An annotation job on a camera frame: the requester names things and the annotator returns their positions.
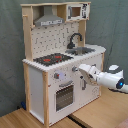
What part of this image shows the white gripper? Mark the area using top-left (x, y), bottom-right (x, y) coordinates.
top-left (79, 64), bottom-right (100, 85)

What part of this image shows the white oven door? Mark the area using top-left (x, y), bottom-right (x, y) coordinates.
top-left (49, 79), bottom-right (76, 117)

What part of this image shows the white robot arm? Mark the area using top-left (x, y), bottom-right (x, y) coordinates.
top-left (79, 64), bottom-right (128, 94)

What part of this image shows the wooden toy kitchen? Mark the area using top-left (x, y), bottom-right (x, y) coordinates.
top-left (22, 2), bottom-right (105, 127)

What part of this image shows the right red stove knob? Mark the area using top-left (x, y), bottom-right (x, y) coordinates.
top-left (72, 66), bottom-right (78, 72)

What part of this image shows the red stove knob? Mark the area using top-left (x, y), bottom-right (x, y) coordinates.
top-left (72, 66), bottom-right (78, 72)
top-left (54, 73), bottom-right (60, 79)

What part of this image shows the white cabinet door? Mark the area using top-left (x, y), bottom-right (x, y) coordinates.
top-left (79, 55), bottom-right (102, 107)

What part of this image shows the grey toy sink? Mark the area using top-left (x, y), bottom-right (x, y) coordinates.
top-left (65, 47), bottom-right (95, 55)

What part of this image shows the black toy faucet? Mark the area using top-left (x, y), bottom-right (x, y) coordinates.
top-left (67, 33), bottom-right (83, 49)

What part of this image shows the left red stove knob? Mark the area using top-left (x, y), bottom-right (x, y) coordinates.
top-left (54, 73), bottom-right (60, 79)

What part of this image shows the black toy stovetop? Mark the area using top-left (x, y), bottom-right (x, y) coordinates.
top-left (34, 53), bottom-right (70, 66)

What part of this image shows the grey backdrop curtain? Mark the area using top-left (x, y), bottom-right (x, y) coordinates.
top-left (0, 0), bottom-right (128, 117)

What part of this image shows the toy microwave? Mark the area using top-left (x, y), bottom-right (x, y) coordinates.
top-left (66, 3), bottom-right (90, 21)

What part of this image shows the grey range hood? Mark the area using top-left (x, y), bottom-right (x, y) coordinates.
top-left (35, 5), bottom-right (64, 27)

